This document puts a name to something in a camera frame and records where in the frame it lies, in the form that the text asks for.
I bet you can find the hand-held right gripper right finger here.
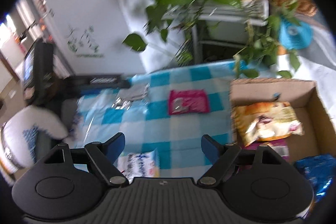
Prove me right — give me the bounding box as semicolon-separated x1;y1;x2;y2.
197;135;292;186

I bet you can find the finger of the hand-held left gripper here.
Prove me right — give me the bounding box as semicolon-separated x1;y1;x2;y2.
64;73;132;99

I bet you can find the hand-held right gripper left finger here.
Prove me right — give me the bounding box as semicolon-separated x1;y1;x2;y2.
34;132;130;186

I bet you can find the orange beige bread packet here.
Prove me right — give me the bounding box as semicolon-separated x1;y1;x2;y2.
233;101;304;146

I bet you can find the purple snack packet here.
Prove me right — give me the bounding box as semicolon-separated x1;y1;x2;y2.
241;138;290;163

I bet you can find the brown cardboard box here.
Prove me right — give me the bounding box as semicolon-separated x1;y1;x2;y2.
229;78;336;189

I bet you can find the white blue snack packet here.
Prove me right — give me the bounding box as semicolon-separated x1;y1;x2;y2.
116;149;161;179

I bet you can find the silver snack packet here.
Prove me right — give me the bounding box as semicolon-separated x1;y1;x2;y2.
119;83;151;102
113;98;133;110

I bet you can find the blue checkered tablecloth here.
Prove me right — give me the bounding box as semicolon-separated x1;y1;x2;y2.
70;60;237;180

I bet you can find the pink snack packet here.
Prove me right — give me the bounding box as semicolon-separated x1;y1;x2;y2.
168;89;211;116

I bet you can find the white refrigerator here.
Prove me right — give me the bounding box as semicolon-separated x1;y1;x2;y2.
28;0;147;78

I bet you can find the white cloth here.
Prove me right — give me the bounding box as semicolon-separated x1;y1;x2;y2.
110;0;196;74

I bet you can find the grey metal rack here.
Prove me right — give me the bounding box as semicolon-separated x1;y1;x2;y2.
162;0;271;67

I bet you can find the blue round object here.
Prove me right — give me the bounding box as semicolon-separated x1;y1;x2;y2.
278;20;313;50

